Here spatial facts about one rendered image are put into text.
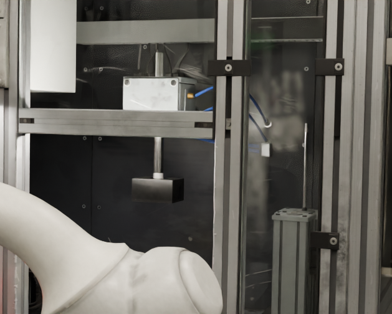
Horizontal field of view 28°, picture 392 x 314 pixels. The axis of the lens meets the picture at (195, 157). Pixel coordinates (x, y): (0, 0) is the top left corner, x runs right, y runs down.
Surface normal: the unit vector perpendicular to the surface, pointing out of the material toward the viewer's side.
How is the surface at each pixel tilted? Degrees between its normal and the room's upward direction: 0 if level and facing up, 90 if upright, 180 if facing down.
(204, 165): 90
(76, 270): 56
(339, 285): 90
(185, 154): 90
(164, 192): 90
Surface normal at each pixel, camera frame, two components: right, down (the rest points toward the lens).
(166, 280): -0.07, -0.51
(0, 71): -0.35, 0.04
